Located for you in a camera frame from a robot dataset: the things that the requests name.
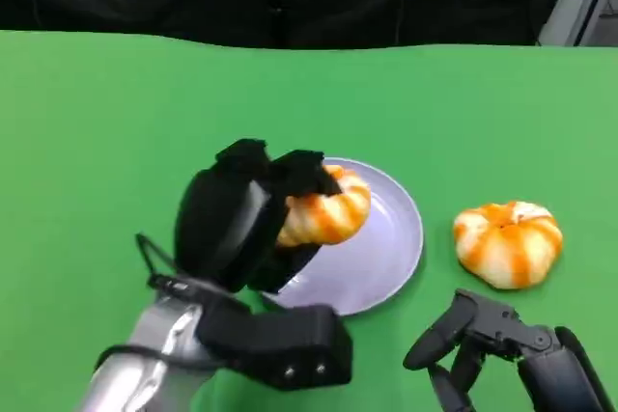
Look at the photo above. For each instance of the orange and white bread roll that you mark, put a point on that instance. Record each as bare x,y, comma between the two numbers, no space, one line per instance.
333,219
507,248

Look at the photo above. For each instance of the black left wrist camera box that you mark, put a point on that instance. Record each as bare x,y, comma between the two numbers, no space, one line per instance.
289,344

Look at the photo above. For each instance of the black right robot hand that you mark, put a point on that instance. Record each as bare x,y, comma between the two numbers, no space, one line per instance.
555,373

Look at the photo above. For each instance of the lilac plate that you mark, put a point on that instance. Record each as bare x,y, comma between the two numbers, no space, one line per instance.
367,262

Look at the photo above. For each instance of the green table cloth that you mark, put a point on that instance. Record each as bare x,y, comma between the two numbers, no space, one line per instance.
96,118

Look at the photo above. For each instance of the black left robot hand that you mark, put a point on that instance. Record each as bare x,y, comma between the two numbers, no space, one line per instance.
217,228

